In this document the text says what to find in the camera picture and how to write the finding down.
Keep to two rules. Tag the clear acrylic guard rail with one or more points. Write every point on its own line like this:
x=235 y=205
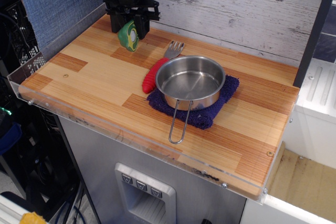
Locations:
x=96 y=83

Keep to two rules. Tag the green toy pepper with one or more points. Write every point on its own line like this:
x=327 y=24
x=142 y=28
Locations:
x=128 y=36

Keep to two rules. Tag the purple cloth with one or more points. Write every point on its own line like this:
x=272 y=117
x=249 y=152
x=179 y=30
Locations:
x=202 y=119

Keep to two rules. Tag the stainless steel pot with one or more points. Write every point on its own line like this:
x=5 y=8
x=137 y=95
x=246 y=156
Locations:
x=189 y=83

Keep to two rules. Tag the grey water dispenser panel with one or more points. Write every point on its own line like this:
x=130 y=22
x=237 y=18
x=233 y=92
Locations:
x=145 y=199

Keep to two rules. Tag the black plastic crate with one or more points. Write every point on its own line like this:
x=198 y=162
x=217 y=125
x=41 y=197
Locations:
x=21 y=33

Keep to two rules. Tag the blue fabric panel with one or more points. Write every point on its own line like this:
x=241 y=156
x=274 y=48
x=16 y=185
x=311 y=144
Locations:
x=57 y=22

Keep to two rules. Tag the white toy sink unit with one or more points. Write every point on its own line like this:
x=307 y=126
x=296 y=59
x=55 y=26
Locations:
x=302 y=188

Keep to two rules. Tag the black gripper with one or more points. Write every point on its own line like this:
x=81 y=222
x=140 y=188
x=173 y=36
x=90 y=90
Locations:
x=121 y=12

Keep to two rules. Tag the dark vertical post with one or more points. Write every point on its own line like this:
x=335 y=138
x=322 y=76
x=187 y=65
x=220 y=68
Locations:
x=312 y=42

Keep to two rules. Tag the silver toy fridge cabinet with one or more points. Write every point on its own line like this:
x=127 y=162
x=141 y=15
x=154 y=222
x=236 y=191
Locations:
x=96 y=155

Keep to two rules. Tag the fork with red handle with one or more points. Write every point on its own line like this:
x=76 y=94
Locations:
x=174 y=49

